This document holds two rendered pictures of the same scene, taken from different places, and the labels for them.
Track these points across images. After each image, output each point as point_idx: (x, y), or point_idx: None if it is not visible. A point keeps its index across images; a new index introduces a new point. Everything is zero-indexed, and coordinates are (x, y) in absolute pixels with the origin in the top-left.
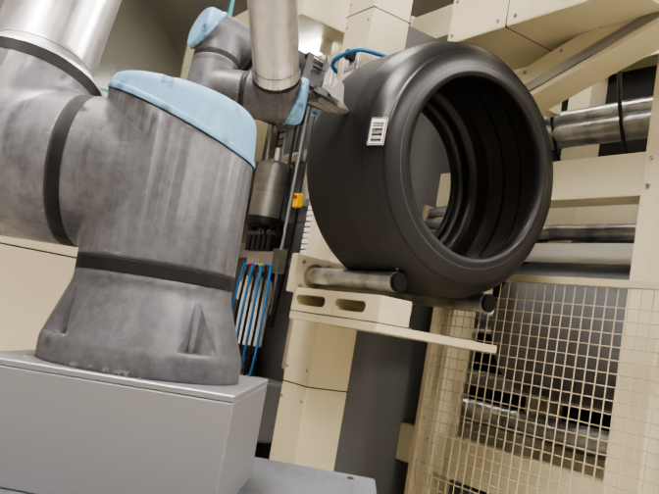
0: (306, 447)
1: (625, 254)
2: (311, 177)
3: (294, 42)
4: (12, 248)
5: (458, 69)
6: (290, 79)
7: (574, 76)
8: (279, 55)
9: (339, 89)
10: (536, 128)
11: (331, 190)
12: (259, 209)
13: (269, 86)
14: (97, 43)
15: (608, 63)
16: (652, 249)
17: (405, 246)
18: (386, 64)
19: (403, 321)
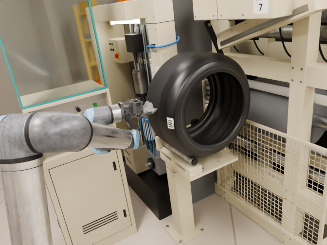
0: (179, 188)
1: (286, 95)
2: (151, 126)
3: (124, 141)
4: (59, 167)
5: (197, 79)
6: (128, 144)
7: (253, 36)
8: (120, 147)
9: (150, 106)
10: (238, 78)
11: (160, 135)
12: (138, 91)
13: (121, 148)
14: None
15: (268, 30)
16: (296, 108)
17: (193, 153)
18: (167, 85)
19: (199, 172)
